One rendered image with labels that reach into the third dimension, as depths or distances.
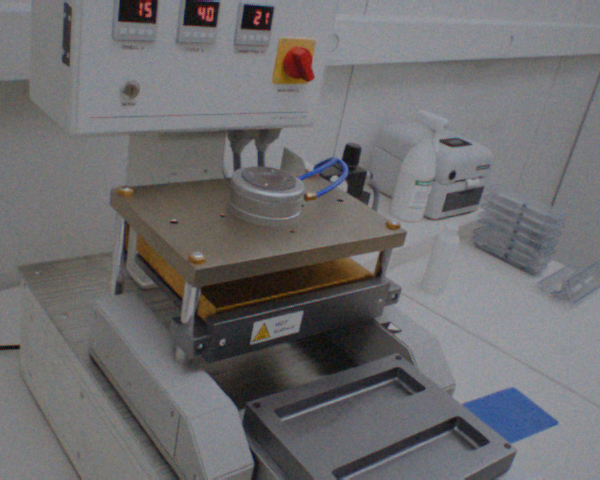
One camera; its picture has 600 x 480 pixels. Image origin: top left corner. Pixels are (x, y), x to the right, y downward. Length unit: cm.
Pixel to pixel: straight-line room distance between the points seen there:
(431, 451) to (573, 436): 55
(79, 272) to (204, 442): 40
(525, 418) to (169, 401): 69
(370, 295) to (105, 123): 34
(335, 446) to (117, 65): 43
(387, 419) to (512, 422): 52
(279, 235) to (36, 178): 61
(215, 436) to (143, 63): 39
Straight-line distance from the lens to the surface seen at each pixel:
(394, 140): 174
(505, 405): 121
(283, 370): 82
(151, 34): 77
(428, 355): 81
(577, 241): 327
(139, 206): 73
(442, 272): 144
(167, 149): 86
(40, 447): 97
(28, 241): 128
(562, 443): 119
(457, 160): 167
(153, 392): 68
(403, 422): 69
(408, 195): 163
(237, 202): 73
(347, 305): 76
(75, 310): 89
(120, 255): 78
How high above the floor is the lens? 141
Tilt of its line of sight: 26 degrees down
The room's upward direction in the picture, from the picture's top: 12 degrees clockwise
